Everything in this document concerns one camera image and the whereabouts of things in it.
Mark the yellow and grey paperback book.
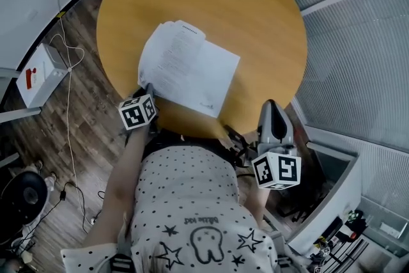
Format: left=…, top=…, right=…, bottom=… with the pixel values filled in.
left=137, top=20, right=242, bottom=118

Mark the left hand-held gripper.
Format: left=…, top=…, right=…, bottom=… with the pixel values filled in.
left=118, top=82, right=160, bottom=132

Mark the white box with red label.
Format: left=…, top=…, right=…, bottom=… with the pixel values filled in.
left=15, top=42, right=70, bottom=109

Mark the black cable with adapter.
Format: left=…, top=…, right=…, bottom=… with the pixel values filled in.
left=58, top=180, right=107, bottom=228

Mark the white dotted star-print shirt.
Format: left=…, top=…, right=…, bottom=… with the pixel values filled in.
left=60, top=143, right=282, bottom=273

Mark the white power cable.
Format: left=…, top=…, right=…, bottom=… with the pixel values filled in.
left=47, top=0, right=97, bottom=231

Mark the grey desk frame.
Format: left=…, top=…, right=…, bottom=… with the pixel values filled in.
left=0, top=66, right=43, bottom=126

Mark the person's left forearm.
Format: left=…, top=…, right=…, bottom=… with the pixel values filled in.
left=82, top=126, right=153, bottom=249

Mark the white desk partition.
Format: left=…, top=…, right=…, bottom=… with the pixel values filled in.
left=287, top=132, right=362, bottom=254

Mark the person's right forearm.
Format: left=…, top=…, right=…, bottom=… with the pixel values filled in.
left=245, top=183, right=270, bottom=228

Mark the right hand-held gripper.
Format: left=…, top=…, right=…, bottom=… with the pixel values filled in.
left=251, top=100, right=302, bottom=191

